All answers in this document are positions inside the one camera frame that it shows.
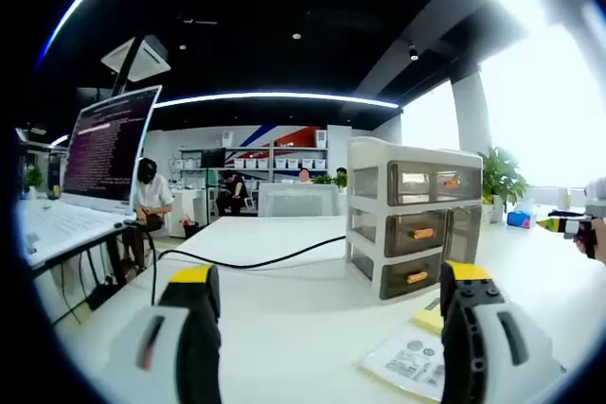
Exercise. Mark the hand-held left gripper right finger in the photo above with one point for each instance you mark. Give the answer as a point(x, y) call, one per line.
point(478, 328)

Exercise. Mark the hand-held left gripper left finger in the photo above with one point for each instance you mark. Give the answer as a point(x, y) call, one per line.
point(189, 328)

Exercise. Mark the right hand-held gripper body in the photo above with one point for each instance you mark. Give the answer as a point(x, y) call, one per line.
point(597, 193)

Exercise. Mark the yellow sticky note stack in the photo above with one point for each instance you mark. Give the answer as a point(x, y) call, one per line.
point(426, 320)

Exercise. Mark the smoky wide organizer drawer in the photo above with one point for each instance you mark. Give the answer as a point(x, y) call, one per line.
point(416, 181)

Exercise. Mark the white desk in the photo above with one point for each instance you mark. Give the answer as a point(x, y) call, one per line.
point(293, 328)

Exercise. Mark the small green desk plants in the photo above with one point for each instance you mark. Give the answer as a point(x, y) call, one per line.
point(326, 180)

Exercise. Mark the person's right hand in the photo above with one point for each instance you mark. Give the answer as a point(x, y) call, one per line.
point(602, 245)

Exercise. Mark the blue tissue pack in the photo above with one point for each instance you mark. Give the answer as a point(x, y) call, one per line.
point(521, 219)

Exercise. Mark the clear label packet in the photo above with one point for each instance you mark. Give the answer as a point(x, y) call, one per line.
point(407, 361)

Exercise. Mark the large potted green plant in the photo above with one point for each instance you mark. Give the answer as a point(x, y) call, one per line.
point(502, 177)

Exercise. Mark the shelf with white bins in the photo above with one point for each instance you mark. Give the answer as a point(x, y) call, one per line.
point(289, 163)

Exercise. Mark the open white laptop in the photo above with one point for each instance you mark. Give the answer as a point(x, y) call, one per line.
point(104, 148)

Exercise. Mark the white drawer organizer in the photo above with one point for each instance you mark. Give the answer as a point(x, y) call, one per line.
point(364, 148)

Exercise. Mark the small potted plant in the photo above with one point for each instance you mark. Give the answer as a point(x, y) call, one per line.
point(34, 179)

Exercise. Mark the ceiling air conditioner unit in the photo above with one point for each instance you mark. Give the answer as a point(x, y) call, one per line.
point(142, 58)

